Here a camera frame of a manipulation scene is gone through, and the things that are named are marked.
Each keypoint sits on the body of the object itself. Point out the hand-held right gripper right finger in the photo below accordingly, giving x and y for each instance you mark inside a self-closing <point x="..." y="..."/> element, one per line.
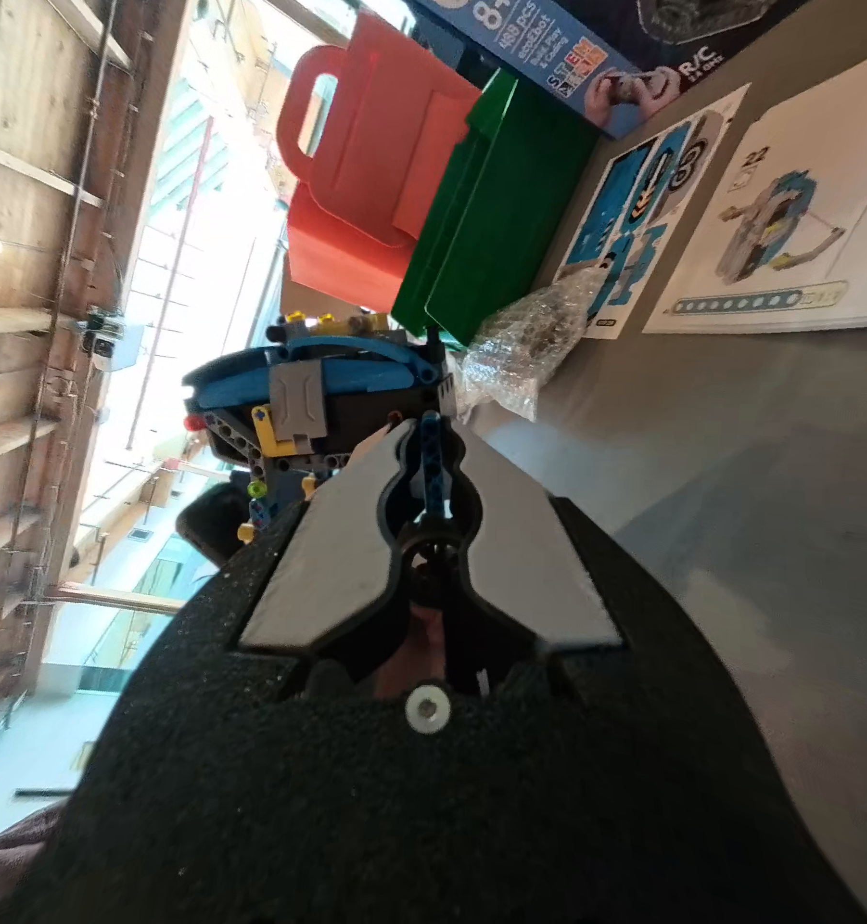
<point x="542" y="577"/>

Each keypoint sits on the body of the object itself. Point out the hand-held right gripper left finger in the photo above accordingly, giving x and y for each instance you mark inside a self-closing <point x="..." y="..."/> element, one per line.
<point x="318" y="577"/>

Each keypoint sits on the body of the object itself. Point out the blue beam wheel assembly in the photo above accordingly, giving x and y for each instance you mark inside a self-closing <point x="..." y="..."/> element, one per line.
<point x="433" y="462"/>

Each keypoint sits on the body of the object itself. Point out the blue toy robot model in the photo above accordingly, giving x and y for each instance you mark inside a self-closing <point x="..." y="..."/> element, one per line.
<point x="361" y="375"/>

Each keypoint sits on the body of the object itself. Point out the grey desk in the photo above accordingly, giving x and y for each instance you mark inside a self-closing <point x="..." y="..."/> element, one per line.
<point x="729" y="469"/>

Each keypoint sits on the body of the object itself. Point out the small bubble wrap piece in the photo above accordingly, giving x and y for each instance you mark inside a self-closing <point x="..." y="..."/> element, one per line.
<point x="520" y="339"/>

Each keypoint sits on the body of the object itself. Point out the green plastic bin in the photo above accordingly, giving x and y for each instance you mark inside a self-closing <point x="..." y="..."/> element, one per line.
<point x="491" y="238"/>

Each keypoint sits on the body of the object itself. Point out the blue sticker sheet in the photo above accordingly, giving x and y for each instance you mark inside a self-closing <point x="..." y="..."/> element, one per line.
<point x="643" y="195"/>

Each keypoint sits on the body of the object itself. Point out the red plastic bin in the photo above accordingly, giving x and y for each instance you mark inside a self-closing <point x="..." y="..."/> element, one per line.
<point x="376" y="144"/>

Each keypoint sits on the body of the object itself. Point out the instruction booklet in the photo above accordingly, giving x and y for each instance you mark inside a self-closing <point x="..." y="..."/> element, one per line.
<point x="837" y="180"/>

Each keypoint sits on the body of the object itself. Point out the robot kit box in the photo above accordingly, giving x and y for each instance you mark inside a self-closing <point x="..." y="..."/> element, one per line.
<point x="549" y="50"/>

